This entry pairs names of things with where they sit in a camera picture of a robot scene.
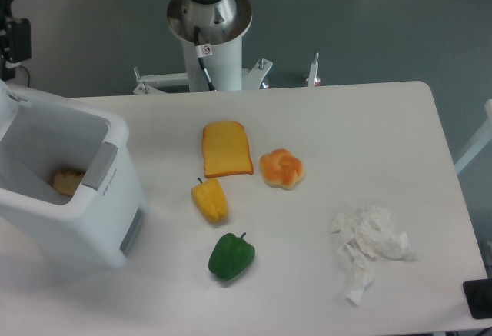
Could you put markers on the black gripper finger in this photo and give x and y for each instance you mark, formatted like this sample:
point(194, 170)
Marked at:
point(19, 42)

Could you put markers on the white trash can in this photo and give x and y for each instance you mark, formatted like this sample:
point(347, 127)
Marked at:
point(42, 134)

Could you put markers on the bread roll inside can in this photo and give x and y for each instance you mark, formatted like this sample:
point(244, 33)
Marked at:
point(67, 182)

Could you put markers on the orange toast slice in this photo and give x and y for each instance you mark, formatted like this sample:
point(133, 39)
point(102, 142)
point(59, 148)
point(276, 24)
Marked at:
point(225, 150)

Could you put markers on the yellow bell pepper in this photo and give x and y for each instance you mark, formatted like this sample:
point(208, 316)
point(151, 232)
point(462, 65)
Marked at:
point(209, 198)

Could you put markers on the knotted bread roll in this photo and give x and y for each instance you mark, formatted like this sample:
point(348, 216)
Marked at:
point(281, 169)

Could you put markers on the green bell pepper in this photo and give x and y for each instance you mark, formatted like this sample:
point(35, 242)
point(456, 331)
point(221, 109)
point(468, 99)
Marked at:
point(231, 255)

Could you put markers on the crumpled white tissue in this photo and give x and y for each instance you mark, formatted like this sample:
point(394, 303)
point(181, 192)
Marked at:
point(363, 237)

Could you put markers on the black device at edge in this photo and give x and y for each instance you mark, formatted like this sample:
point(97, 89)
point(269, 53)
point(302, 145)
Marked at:
point(478, 296)

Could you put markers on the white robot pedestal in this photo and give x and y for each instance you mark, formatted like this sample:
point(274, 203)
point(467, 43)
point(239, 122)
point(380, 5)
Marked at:
point(218, 66)

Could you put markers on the white clamp post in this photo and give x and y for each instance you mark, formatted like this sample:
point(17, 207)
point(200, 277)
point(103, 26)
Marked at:
point(313, 79)

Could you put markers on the white table leg frame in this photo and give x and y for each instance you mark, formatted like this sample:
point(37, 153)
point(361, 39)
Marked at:
point(478, 141)

